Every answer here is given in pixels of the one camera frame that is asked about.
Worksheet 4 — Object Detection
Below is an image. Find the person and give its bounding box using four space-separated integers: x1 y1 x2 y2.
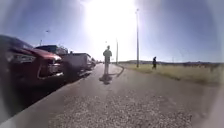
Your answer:
102 45 113 80
151 56 158 71

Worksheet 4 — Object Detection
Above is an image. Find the tall street lamp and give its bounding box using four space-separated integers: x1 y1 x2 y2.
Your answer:
134 8 141 69

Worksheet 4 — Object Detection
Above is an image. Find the pole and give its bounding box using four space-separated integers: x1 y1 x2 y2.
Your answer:
115 37 119 65

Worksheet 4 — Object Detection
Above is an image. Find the grey asphalt path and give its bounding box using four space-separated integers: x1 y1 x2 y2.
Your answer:
0 63 224 128

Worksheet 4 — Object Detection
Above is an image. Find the dark vehicle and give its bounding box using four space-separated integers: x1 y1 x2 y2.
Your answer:
34 44 70 58

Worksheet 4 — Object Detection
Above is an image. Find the pale concrete kerb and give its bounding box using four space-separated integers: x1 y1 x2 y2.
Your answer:
0 66 101 127

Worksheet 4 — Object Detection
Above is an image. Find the dry grass strip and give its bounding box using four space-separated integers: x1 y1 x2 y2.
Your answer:
119 62 224 86

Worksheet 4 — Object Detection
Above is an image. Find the red parked car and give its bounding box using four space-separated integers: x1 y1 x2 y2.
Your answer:
0 34 65 101

